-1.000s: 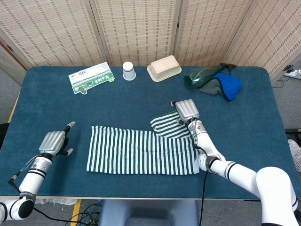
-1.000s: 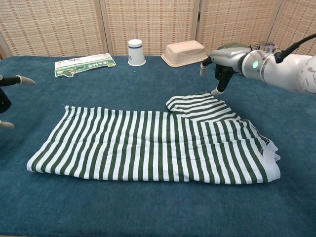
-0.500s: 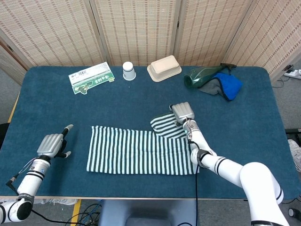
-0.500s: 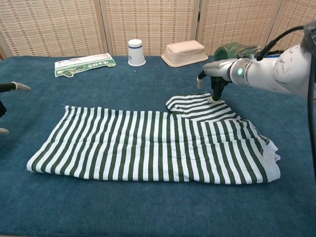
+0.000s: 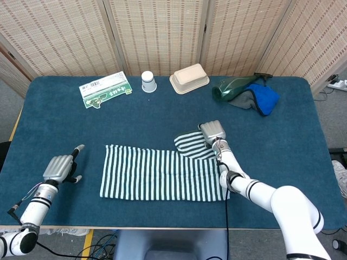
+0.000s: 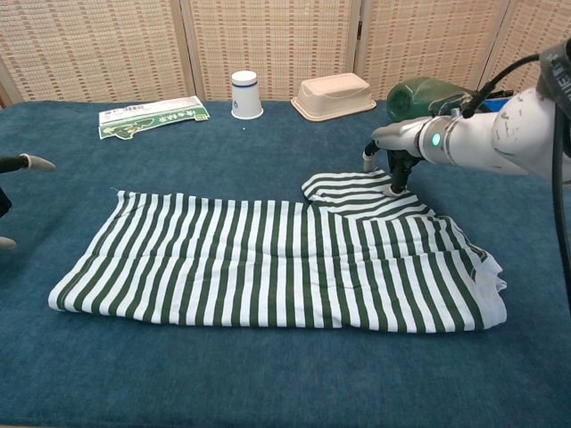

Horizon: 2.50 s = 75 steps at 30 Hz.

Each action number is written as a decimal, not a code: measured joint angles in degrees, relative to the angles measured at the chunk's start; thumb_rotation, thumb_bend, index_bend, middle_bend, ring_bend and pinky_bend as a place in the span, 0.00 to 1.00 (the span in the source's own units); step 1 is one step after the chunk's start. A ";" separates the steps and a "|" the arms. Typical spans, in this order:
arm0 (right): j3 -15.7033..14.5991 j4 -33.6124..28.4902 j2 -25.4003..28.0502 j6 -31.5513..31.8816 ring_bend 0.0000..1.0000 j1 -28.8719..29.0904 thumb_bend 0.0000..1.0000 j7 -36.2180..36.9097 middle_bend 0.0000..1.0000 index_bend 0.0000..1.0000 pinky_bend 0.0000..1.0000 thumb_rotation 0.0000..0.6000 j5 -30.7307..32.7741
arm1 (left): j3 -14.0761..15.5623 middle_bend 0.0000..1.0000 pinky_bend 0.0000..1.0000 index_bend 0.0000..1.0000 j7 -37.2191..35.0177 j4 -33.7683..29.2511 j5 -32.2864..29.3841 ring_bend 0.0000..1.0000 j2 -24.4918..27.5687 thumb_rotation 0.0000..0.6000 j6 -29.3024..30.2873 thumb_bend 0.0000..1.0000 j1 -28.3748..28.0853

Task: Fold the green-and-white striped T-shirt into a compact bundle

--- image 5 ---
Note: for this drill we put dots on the beige plastic tray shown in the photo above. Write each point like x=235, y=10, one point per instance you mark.
x=188, y=77

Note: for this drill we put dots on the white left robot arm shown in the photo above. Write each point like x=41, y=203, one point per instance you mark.
x=36, y=208

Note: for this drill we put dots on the white crumpled fabric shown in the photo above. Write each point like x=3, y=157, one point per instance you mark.
x=62, y=231

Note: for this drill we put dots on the white power strip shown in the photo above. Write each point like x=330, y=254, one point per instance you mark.
x=339, y=84

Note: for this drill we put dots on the white sneaker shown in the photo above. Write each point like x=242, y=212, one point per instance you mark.
x=340, y=176

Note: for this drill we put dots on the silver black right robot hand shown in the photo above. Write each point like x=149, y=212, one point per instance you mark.
x=214, y=131

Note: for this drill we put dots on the black round object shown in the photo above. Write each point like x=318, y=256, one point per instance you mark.
x=338, y=245

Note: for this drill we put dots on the blue table mat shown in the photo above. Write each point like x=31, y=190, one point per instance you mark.
x=162, y=116

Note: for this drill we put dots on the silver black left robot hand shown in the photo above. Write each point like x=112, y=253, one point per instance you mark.
x=58, y=168

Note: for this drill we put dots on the white paper cup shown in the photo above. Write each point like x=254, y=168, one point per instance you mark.
x=148, y=82

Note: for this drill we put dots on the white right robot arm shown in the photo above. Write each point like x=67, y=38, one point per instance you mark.
x=292, y=205

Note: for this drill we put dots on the green plastic bottle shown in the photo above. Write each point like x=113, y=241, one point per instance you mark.
x=227, y=90

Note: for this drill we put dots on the green white striped T-shirt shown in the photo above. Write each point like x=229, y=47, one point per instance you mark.
x=149, y=173

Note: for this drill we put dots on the bamboo screen panel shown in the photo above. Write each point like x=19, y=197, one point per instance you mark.
x=157, y=35
x=8, y=70
x=238, y=35
x=317, y=40
x=54, y=35

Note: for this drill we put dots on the black metal bar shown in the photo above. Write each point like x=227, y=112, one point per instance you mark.
x=339, y=150

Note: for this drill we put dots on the blue grey cloth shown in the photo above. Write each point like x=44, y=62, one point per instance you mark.
x=265, y=100

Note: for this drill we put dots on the green white flat carton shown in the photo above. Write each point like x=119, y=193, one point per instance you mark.
x=104, y=90

